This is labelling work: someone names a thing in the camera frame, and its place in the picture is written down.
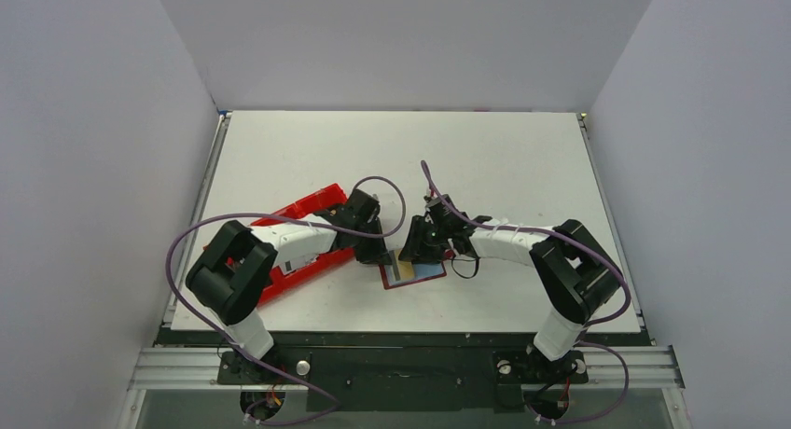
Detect aluminium frame rail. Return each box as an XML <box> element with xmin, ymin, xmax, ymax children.
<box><xmin>116</xmin><ymin>346</ymin><xmax>685</xmax><ymax>428</ymax></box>

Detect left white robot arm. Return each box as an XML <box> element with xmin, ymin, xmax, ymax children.
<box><xmin>186</xmin><ymin>189</ymin><xmax>387</xmax><ymax>360</ymax></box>

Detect silver credit card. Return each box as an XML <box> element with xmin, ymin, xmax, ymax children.
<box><xmin>279</xmin><ymin>255</ymin><xmax>318</xmax><ymax>275</ymax></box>

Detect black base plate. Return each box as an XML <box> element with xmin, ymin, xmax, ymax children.
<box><xmin>155</xmin><ymin>328</ymin><xmax>593</xmax><ymax>417</ymax></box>

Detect red leather card holder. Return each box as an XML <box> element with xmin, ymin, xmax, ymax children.
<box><xmin>379</xmin><ymin>249</ymin><xmax>447</xmax><ymax>290</ymax></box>

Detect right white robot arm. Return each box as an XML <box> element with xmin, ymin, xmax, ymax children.
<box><xmin>398</xmin><ymin>195</ymin><xmax>623</xmax><ymax>362</ymax></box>

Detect red plastic tray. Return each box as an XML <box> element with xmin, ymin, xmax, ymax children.
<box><xmin>249</xmin><ymin>184</ymin><xmax>353</xmax><ymax>306</ymax></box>

